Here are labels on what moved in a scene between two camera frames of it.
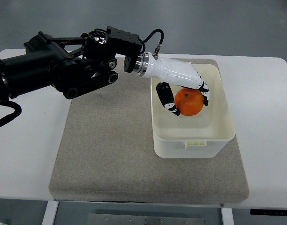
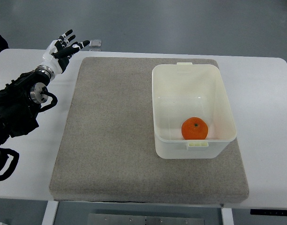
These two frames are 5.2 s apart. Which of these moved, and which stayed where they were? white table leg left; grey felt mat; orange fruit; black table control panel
Moved: orange fruit
Stayed: black table control panel; white table leg left; grey felt mat
